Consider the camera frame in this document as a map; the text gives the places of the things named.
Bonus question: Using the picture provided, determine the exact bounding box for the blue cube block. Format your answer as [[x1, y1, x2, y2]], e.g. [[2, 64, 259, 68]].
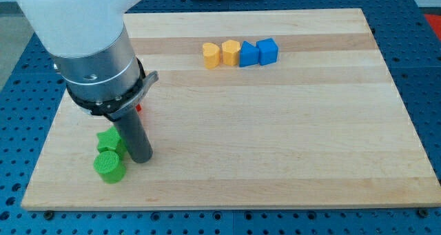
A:
[[256, 38, 278, 65]]

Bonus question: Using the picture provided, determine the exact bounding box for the black clamp ring with lever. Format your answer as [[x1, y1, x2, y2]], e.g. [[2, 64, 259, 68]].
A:
[[65, 57, 160, 123]]

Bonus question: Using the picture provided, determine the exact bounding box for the green cylinder block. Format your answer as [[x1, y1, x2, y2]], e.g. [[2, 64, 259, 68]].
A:
[[93, 151, 126, 184]]

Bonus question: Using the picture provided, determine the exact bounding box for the yellow hexagon block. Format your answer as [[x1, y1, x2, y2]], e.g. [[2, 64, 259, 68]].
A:
[[221, 40, 241, 66]]

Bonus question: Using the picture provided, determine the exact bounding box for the yellow heart block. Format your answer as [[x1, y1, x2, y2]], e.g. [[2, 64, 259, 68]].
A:
[[203, 43, 221, 69]]

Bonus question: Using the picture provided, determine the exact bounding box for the green star block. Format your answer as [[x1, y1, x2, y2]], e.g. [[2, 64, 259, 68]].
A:
[[96, 126, 127, 160]]

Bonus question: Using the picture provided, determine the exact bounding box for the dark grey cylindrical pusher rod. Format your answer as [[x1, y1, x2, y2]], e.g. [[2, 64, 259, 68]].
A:
[[114, 109, 153, 163]]

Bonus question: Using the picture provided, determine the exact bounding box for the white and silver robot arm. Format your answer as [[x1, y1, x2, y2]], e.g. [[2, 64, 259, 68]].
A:
[[16, 0, 141, 102]]

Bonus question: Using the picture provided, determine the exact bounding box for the blue triangle block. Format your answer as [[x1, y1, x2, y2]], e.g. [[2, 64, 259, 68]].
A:
[[239, 41, 259, 67]]

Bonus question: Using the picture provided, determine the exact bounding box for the light wooden board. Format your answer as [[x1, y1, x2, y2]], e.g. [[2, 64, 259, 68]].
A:
[[21, 8, 440, 211]]

